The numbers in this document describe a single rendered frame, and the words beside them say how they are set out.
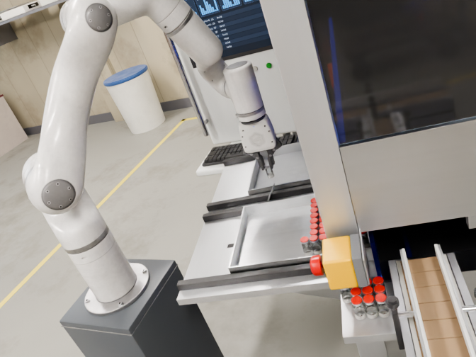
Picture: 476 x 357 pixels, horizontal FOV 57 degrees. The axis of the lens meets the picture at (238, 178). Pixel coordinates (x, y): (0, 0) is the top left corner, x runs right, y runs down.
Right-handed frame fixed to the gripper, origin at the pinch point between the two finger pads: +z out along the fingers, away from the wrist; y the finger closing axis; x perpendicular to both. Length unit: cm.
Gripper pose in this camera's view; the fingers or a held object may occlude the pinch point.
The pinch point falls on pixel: (266, 161)
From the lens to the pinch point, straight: 136.3
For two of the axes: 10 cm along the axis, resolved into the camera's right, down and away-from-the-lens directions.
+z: 2.9, 8.3, 4.7
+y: 9.4, -1.7, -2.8
